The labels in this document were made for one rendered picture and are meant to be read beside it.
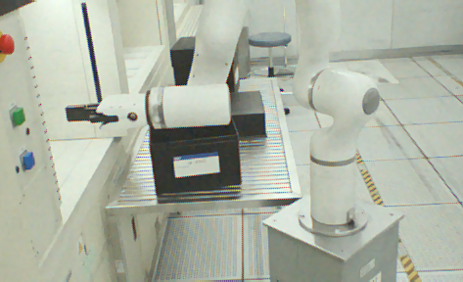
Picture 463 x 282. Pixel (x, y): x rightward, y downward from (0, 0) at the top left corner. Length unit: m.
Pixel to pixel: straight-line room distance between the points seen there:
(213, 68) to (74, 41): 0.79
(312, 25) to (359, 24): 4.81
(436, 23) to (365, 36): 0.74
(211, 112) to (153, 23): 2.25
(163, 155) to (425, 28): 4.87
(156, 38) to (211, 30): 2.24
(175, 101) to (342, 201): 0.58
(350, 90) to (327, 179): 0.26
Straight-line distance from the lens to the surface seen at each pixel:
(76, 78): 1.92
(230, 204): 1.68
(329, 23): 1.30
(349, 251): 1.43
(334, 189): 1.46
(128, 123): 1.11
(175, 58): 2.52
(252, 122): 2.09
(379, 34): 6.17
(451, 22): 6.36
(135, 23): 3.33
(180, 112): 1.09
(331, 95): 1.35
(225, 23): 1.10
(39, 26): 1.92
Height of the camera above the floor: 1.56
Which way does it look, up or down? 22 degrees down
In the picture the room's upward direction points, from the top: 4 degrees counter-clockwise
